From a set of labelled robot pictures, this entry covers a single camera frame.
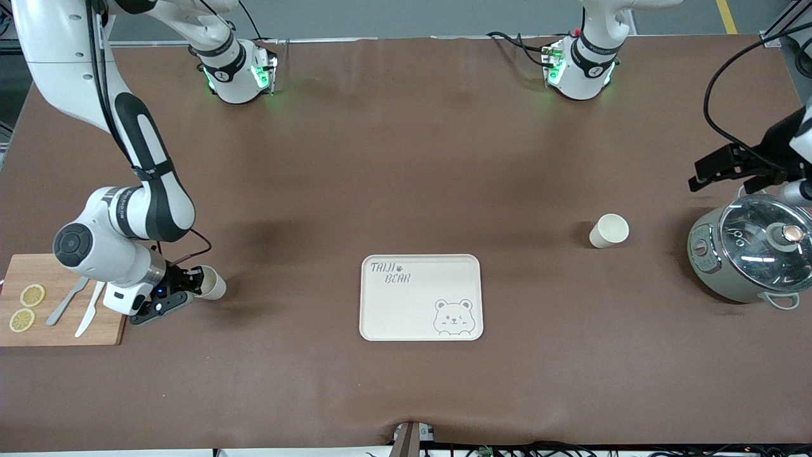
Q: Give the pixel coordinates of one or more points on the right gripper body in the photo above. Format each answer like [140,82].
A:
[174,277]

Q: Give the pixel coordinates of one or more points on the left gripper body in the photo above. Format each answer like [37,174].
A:
[775,147]

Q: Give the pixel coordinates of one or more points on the white IKEA cup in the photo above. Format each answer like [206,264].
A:
[214,287]
[606,233]

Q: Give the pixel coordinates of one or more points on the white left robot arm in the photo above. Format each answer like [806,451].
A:
[580,76]

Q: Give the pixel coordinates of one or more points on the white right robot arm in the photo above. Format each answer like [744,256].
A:
[108,247]

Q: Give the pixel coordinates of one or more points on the white plastic knife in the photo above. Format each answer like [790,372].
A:
[89,314]

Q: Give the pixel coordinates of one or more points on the grey plastic knife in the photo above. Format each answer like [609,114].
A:
[66,301]

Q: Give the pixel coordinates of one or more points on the glass pot lid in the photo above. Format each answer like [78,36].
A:
[761,235]

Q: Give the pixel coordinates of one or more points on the grey-green electric pot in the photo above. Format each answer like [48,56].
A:
[717,266]

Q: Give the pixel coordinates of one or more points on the bamboo cutting board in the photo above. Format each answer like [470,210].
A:
[38,266]

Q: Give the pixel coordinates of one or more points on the lemon slice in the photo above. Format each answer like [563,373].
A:
[22,320]
[32,295]

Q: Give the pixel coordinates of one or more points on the cream bear print tray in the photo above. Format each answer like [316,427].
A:
[406,311]

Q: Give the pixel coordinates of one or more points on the brown table mat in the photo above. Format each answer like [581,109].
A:
[406,158]

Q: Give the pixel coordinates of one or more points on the metal camera mount clamp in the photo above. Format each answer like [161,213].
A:
[409,439]

